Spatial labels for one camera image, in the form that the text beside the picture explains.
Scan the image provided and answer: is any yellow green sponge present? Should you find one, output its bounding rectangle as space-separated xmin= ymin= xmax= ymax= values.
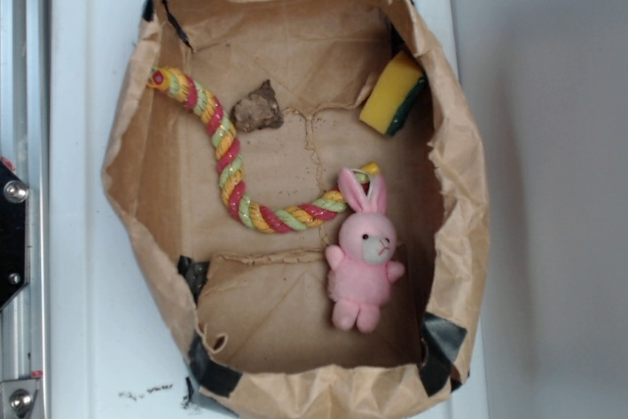
xmin=359 ymin=51 xmax=428 ymax=136

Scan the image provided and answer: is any black metal bracket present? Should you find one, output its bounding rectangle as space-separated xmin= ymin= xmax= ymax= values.
xmin=0 ymin=156 xmax=30 ymax=309

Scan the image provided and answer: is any brown rock chunk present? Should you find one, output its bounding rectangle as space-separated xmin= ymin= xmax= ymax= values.
xmin=230 ymin=79 xmax=284 ymax=132

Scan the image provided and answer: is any pink plush bunny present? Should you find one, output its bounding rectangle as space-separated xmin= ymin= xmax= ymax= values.
xmin=325 ymin=168 xmax=405 ymax=334

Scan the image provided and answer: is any aluminium frame rail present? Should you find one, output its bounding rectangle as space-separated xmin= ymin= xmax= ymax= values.
xmin=1 ymin=0 xmax=49 ymax=418

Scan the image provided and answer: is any multicolour twisted rope toy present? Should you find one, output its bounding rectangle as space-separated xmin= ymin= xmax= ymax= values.
xmin=147 ymin=66 xmax=382 ymax=236

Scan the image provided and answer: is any brown paper bag box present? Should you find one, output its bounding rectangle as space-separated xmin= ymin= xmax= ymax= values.
xmin=102 ymin=0 xmax=490 ymax=418

